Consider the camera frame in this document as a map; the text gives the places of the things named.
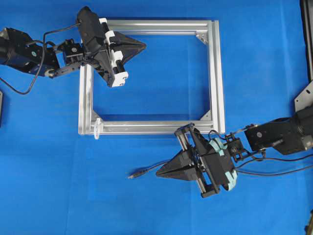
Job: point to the square aluminium extrusion frame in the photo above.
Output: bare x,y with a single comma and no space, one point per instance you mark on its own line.
207,31

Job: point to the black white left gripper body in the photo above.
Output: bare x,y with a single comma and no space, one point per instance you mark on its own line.
98,43

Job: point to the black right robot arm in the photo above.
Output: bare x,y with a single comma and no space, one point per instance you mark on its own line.
287,135

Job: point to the black box left edge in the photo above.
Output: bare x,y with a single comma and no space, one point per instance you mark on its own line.
1,105

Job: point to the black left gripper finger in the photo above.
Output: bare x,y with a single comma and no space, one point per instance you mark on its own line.
128,43
130,51

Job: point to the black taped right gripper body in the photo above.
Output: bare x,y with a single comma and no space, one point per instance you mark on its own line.
211,159

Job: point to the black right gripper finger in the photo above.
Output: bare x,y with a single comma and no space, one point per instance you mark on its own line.
187,174
183,161

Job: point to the black vertical rail right edge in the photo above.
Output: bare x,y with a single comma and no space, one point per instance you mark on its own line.
306,7

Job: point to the yellow black object bottom right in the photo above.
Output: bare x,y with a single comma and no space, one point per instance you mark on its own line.
309,227

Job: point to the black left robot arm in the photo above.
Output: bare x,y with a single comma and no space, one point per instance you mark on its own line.
41,57

